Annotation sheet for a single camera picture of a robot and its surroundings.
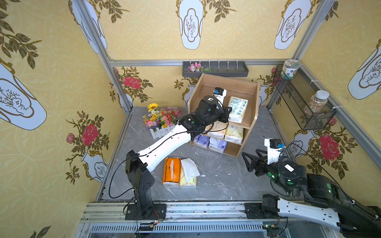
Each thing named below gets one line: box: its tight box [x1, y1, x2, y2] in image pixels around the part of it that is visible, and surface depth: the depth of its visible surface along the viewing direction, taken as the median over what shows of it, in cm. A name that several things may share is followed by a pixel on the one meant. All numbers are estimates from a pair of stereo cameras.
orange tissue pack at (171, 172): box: [162, 157, 182, 188], surface depth 81 cm
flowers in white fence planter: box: [142, 102, 183, 140], surface depth 96 cm
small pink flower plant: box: [188, 61, 212, 72], surface depth 89 cm
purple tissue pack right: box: [208, 137, 228, 154], surface depth 92 cm
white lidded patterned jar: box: [280, 59, 301, 80], surface depth 87 cm
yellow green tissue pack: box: [224, 124, 244, 144], surface depth 80 cm
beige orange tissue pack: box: [204, 120, 228, 140], surface depth 81 cm
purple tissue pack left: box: [192, 134, 211, 149], surface depth 96 cm
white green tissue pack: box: [228, 96, 249, 124], surface depth 71 cm
